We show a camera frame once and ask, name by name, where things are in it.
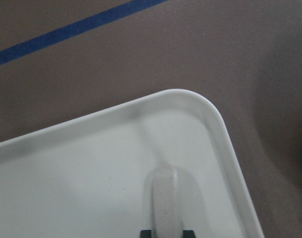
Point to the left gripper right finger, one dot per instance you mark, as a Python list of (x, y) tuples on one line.
[(188, 234)]

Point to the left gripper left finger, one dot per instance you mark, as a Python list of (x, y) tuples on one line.
[(145, 234)]

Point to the white rectangular tray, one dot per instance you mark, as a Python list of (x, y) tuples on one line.
[(90, 177)]

